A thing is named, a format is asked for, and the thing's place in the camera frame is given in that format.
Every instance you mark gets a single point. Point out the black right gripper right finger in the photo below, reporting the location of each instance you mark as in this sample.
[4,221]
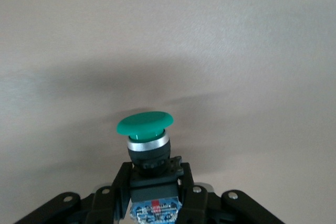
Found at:
[197,203]

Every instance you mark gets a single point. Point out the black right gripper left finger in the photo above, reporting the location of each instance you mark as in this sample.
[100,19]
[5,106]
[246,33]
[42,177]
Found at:
[105,203]

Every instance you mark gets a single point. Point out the green mushroom push button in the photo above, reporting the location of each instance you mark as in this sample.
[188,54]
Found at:
[144,124]

